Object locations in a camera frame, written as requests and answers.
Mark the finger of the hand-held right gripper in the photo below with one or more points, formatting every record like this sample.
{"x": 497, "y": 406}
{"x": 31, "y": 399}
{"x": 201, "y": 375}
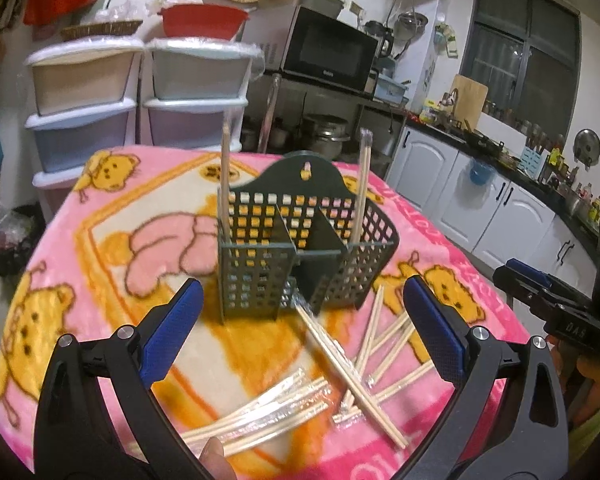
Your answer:
{"x": 515, "y": 287}
{"x": 527, "y": 267}

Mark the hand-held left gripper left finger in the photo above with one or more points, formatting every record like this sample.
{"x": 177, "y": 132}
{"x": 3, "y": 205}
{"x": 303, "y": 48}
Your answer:
{"x": 172, "y": 330}

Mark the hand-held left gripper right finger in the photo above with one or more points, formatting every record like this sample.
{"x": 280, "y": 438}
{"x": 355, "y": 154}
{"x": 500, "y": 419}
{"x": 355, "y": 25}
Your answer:
{"x": 432, "y": 330}

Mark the pile of chopsticks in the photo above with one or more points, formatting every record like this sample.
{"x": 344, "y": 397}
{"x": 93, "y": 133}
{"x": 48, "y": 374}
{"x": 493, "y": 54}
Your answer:
{"x": 355, "y": 385}

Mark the dark green perforated utensil holder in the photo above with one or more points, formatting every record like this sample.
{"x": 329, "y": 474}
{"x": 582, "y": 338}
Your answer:
{"x": 260, "y": 260}

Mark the chopstick pair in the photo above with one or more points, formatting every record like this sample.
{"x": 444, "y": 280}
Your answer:
{"x": 225, "y": 170}
{"x": 362, "y": 180}

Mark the person's right hand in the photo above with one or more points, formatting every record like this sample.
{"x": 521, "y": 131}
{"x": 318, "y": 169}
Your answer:
{"x": 597, "y": 385}

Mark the person's left hand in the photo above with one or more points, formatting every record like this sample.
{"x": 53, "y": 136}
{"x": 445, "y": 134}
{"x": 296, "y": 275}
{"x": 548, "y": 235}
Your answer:
{"x": 213, "y": 460}

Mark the white kitchen cabinets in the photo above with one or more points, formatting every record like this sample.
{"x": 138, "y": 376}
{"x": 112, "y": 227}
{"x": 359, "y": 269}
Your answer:
{"x": 520, "y": 215}

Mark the black kitchen counter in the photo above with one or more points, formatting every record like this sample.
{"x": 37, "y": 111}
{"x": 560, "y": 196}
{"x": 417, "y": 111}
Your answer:
{"x": 525, "y": 182}

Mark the blue hanging plastic basin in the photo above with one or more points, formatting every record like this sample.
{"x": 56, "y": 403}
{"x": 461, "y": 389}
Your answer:
{"x": 481, "y": 172}

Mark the pink printed bear blanket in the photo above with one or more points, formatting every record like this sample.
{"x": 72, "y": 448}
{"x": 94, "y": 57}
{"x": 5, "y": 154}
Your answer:
{"x": 130, "y": 210}

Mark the steel pot lid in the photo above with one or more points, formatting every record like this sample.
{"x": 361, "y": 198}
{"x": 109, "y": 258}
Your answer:
{"x": 587, "y": 149}

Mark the wooden cutting board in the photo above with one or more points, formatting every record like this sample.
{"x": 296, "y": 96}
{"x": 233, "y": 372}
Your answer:
{"x": 472, "y": 100}

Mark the black plastic bag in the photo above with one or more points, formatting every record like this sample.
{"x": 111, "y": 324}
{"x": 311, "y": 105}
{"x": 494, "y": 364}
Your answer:
{"x": 12, "y": 245}

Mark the metal kitchen faucet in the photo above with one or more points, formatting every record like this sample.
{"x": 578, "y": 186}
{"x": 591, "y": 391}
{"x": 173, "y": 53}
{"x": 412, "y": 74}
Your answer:
{"x": 452, "y": 97}

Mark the stack of steel pots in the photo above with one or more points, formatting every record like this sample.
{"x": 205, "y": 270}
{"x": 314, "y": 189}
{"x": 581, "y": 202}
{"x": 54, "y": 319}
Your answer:
{"x": 327, "y": 135}

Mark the dark framed window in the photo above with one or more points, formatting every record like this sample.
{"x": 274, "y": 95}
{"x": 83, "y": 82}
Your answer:
{"x": 520, "y": 45}

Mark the light blue small appliance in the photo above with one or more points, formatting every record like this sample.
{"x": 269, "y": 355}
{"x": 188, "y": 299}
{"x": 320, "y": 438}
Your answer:
{"x": 391, "y": 90}

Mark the small steel pot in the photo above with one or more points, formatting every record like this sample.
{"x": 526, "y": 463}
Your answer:
{"x": 279, "y": 132}

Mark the metal shelf rack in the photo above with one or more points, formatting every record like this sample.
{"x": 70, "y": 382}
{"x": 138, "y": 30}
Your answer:
{"x": 275, "y": 110}

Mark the drawer unit with grey-blue drawer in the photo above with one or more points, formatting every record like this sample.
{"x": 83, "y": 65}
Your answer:
{"x": 200, "y": 75}

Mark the hanging metal pot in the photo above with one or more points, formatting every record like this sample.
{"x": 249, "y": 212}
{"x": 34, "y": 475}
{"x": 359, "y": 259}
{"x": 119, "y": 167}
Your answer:
{"x": 412, "y": 27}

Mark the drawer unit with cream drawer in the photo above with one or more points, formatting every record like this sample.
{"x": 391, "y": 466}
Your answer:
{"x": 80, "y": 80}

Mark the dark blender jug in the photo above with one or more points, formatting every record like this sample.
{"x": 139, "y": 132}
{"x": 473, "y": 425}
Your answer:
{"x": 380, "y": 40}

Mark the black microwave oven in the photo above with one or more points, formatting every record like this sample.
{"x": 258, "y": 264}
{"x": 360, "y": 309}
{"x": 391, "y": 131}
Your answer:
{"x": 325, "y": 50}

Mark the brown wicker basket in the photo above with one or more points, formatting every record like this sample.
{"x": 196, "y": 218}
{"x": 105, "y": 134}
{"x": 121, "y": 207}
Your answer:
{"x": 102, "y": 30}

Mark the red plastic basin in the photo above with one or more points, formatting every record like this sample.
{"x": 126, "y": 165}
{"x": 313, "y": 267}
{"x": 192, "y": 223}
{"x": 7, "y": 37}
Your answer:
{"x": 202, "y": 22}

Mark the metal baking pan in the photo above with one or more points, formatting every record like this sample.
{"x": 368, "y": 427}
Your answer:
{"x": 305, "y": 2}

